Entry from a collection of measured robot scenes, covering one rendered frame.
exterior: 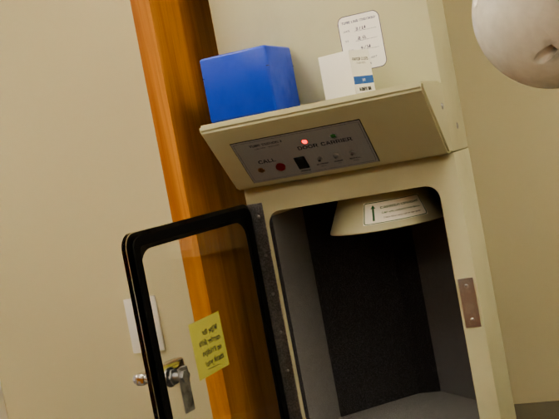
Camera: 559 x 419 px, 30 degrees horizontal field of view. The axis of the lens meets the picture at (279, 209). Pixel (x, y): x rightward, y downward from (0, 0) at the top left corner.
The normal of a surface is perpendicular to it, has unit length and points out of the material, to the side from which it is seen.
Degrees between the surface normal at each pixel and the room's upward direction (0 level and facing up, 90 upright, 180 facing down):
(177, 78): 90
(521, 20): 100
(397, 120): 135
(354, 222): 66
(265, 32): 90
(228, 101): 90
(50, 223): 90
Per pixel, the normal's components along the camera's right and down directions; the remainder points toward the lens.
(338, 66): -0.60, 0.15
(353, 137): -0.12, 0.78
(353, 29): -0.36, 0.11
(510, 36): -0.66, 0.47
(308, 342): 0.92, -0.15
